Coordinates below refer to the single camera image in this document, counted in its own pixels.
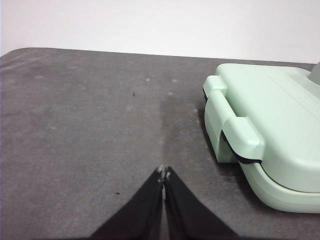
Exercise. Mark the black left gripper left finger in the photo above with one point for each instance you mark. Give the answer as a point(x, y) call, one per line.
point(140, 215)

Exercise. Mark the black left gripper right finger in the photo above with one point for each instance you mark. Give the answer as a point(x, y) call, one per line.
point(190, 215)

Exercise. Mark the mint green breakfast maker appliance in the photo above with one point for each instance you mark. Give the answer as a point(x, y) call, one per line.
point(272, 140)

